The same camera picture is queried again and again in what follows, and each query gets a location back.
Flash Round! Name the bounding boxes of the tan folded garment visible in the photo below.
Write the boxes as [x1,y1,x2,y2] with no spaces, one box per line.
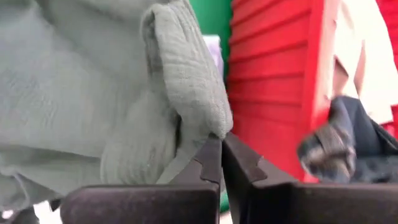
[323,0,398,125]

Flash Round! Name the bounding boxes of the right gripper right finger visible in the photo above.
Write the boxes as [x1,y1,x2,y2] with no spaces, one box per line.
[222,133,398,224]

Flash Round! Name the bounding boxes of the red plastic laundry bin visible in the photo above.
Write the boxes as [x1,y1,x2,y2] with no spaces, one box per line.
[226,0,398,184]

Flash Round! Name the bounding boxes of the dark blue denim jeans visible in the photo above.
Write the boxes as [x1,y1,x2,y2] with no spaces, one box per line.
[297,95,398,184]

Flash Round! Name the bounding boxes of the dark green sweatshirt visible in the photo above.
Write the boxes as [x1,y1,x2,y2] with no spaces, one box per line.
[0,0,234,215]

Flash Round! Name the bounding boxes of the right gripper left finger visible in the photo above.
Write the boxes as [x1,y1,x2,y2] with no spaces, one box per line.
[60,133,223,224]

